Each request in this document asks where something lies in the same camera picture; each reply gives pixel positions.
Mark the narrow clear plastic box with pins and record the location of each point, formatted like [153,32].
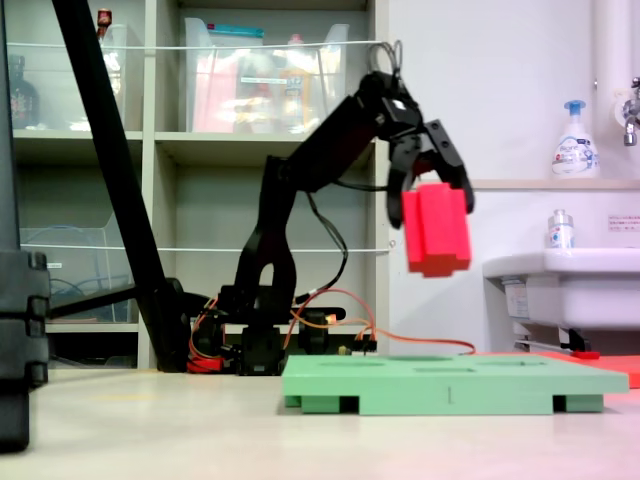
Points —
[121,75]

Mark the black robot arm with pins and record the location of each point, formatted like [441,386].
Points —
[265,240]

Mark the white wall pipe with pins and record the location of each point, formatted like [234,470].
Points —
[612,40]

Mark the dark glass bottle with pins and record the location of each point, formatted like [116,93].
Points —
[22,100]

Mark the clear plastic file box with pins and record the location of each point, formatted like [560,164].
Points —
[210,90]

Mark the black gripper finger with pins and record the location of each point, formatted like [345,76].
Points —
[400,170]
[452,155]

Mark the metal faucet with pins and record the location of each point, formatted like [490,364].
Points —
[630,130]

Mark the white foam soap bottle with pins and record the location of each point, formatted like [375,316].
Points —
[575,155]

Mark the brown bottle with red cap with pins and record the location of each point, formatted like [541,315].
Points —
[104,20]

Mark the black sink bracket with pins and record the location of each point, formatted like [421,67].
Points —
[575,340]

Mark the green shape hole board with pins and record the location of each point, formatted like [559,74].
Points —
[400,390]

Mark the small clear bottle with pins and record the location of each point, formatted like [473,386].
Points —
[561,235]

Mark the small red flat piece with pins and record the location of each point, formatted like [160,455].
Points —
[586,355]

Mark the notched black tripod leg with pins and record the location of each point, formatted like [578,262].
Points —
[15,300]

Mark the red cross columnar block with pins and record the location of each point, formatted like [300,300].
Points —
[437,235]

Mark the white sink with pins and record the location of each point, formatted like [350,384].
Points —
[590,295]

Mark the wall label with red print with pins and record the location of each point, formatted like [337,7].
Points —
[625,222]

